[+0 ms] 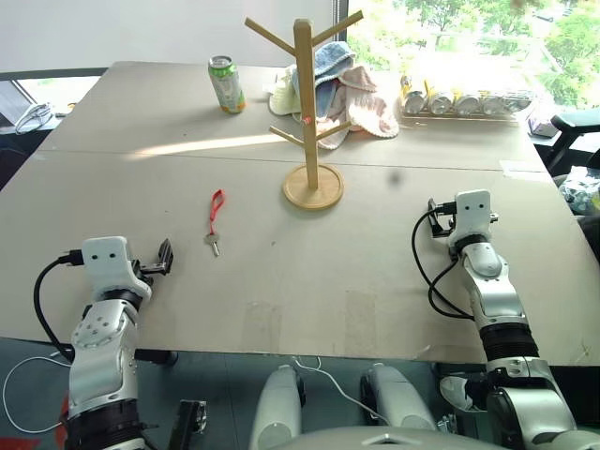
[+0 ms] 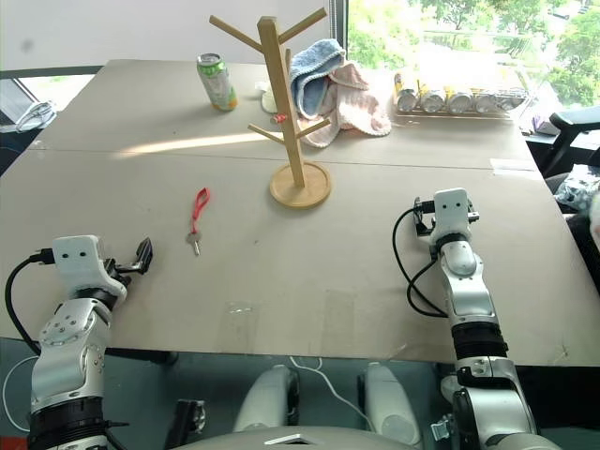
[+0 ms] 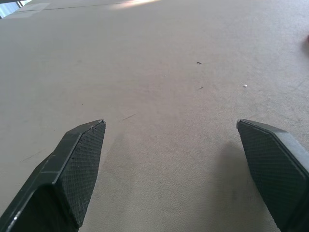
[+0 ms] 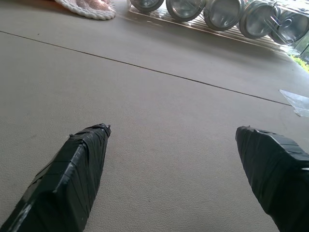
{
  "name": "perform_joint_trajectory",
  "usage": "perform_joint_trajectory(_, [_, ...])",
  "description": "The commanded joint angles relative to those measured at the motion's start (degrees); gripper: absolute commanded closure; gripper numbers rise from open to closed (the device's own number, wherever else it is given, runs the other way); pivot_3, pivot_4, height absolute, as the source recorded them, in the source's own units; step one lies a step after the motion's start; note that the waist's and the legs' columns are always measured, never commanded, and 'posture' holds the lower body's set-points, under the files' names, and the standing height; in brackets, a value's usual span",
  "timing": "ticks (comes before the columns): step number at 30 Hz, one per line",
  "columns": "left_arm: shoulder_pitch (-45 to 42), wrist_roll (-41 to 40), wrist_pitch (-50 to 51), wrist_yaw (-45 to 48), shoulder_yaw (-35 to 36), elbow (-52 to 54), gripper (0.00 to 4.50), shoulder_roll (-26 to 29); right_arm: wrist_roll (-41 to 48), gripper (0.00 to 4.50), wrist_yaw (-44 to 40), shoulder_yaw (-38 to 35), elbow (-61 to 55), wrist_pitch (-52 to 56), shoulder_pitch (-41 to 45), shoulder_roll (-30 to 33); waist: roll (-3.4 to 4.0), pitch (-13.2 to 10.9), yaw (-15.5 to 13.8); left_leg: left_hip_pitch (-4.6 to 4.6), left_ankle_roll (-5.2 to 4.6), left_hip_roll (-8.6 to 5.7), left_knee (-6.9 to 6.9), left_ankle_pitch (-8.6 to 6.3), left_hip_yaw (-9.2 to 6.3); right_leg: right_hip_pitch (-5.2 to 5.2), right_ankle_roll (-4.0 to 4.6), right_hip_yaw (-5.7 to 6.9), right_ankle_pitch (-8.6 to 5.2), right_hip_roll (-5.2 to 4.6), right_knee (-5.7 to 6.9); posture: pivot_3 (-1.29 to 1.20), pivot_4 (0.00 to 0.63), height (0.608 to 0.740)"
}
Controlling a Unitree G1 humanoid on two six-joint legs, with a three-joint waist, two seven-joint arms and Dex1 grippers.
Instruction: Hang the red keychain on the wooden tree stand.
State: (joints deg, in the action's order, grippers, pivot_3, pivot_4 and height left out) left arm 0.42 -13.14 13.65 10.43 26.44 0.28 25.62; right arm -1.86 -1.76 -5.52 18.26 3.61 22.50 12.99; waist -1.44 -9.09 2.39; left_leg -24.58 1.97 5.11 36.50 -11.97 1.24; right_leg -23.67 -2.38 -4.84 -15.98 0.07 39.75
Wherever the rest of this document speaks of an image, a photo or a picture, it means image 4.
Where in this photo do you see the clear plastic sheet piece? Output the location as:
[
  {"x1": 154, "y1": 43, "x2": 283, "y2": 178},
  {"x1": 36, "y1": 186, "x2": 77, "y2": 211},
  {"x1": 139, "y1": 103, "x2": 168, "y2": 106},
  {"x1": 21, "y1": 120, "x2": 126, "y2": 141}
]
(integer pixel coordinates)
[{"x1": 279, "y1": 89, "x2": 309, "y2": 118}]

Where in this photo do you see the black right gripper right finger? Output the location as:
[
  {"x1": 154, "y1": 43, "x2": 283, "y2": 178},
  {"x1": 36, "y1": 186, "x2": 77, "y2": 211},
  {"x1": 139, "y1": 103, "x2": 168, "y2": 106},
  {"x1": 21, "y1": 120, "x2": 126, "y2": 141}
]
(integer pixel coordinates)
[{"x1": 235, "y1": 125, "x2": 309, "y2": 232}]

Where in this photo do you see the pink white crochet mat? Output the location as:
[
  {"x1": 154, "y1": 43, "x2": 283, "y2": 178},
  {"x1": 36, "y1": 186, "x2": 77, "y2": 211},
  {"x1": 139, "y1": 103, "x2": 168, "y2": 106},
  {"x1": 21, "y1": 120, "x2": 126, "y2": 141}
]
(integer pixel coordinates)
[{"x1": 52, "y1": 0, "x2": 117, "y2": 21}]

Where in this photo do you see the glass jar with metal lid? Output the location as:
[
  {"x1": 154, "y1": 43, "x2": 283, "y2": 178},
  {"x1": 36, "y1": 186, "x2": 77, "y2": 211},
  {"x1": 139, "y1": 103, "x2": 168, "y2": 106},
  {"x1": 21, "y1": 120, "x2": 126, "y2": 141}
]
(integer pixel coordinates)
[
  {"x1": 165, "y1": 0, "x2": 206, "y2": 22},
  {"x1": 203, "y1": 0, "x2": 246, "y2": 32},
  {"x1": 129, "y1": 0, "x2": 166, "y2": 13},
  {"x1": 268, "y1": 5, "x2": 309, "y2": 46},
  {"x1": 239, "y1": 0, "x2": 282, "y2": 39}
]

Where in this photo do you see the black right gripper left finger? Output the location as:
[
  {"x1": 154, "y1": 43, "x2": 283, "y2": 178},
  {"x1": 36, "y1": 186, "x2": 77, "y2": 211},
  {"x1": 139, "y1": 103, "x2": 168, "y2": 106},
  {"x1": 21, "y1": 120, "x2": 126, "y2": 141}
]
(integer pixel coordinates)
[{"x1": 0, "y1": 123, "x2": 112, "y2": 232}]

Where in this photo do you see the clear acrylic jar rack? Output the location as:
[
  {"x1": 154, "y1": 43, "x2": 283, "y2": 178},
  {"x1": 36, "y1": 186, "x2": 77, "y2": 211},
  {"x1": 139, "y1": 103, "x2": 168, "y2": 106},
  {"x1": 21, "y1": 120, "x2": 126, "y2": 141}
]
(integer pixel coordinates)
[{"x1": 126, "y1": 0, "x2": 309, "y2": 61}]

